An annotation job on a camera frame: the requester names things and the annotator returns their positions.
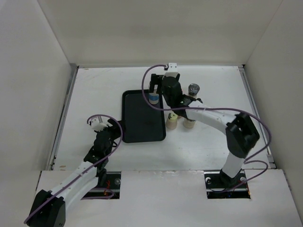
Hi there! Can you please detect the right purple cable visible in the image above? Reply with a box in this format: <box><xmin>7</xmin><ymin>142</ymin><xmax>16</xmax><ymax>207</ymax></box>
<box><xmin>141</xmin><ymin>64</ymin><xmax>272</xmax><ymax>192</ymax></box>

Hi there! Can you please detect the yellow cap spice bottle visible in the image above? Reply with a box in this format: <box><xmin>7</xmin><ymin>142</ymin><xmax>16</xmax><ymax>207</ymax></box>
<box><xmin>166</xmin><ymin>113</ymin><xmax>178</xmax><ymax>130</ymax></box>

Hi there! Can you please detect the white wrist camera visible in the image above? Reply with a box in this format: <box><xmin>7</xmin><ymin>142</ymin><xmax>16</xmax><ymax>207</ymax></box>
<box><xmin>89</xmin><ymin>116</ymin><xmax>108</xmax><ymax>132</ymax></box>
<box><xmin>164</xmin><ymin>63</ymin><xmax>179</xmax><ymax>78</ymax></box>

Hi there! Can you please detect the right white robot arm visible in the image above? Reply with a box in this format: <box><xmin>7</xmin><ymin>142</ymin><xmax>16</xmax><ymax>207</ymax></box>
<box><xmin>149</xmin><ymin>74</ymin><xmax>260</xmax><ymax>187</ymax></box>

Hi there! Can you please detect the black grinder top bottle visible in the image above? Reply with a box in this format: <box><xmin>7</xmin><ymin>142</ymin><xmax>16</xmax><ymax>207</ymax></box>
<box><xmin>183</xmin><ymin>119</ymin><xmax>196</xmax><ymax>129</ymax></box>

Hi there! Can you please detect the black rectangular tray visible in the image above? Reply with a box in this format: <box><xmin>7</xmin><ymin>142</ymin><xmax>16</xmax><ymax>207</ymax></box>
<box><xmin>122</xmin><ymin>90</ymin><xmax>166</xmax><ymax>143</ymax></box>

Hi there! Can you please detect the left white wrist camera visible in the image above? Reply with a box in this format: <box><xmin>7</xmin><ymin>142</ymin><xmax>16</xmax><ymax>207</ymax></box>
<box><xmin>89</xmin><ymin>116</ymin><xmax>108</xmax><ymax>132</ymax></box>

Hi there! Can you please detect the grey grinder top bottle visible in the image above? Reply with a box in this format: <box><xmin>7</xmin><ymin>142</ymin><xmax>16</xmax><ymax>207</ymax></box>
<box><xmin>188</xmin><ymin>83</ymin><xmax>200</xmax><ymax>98</ymax></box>

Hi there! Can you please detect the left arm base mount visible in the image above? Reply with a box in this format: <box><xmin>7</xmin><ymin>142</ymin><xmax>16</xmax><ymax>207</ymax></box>
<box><xmin>82</xmin><ymin>170</ymin><xmax>122</xmax><ymax>200</ymax></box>

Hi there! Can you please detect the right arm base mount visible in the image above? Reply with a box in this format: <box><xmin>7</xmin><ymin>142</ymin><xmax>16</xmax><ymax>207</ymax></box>
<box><xmin>204</xmin><ymin>170</ymin><xmax>250</xmax><ymax>199</ymax></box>

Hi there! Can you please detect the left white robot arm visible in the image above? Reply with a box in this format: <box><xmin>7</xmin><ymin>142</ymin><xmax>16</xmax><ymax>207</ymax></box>
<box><xmin>24</xmin><ymin>114</ymin><xmax>124</xmax><ymax>227</ymax></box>

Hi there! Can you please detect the blue label silver cap bottle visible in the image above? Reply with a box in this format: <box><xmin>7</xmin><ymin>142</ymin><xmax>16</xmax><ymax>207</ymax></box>
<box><xmin>149</xmin><ymin>90</ymin><xmax>159</xmax><ymax>105</ymax></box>

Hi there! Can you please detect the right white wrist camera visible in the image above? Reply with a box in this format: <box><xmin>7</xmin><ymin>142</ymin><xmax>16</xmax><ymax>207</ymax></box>
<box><xmin>164</xmin><ymin>63</ymin><xmax>179</xmax><ymax>78</ymax></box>

